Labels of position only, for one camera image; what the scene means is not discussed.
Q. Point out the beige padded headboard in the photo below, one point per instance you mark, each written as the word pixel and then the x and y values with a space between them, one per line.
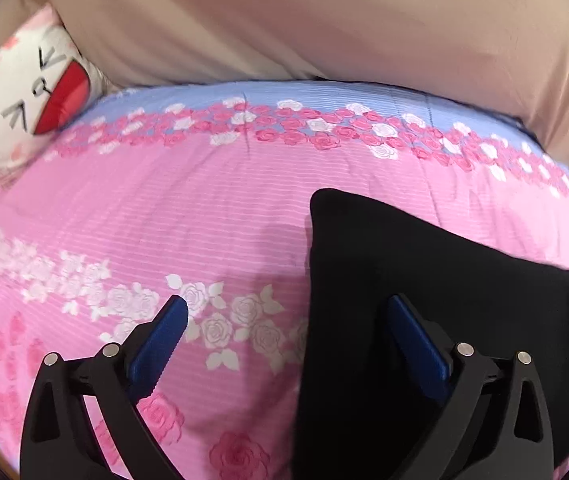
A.
pixel 314 15

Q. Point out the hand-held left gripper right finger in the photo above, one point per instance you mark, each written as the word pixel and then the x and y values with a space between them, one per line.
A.
pixel 414 345

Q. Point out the pink rose bedsheet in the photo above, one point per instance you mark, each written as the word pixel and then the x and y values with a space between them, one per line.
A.
pixel 164 210

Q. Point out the black pants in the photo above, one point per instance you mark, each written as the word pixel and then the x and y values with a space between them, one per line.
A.
pixel 414 250

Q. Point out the white cat face pillow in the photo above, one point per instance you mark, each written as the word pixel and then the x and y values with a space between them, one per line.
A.
pixel 29 95

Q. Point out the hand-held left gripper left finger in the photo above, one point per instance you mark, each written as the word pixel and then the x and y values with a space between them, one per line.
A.
pixel 162 345

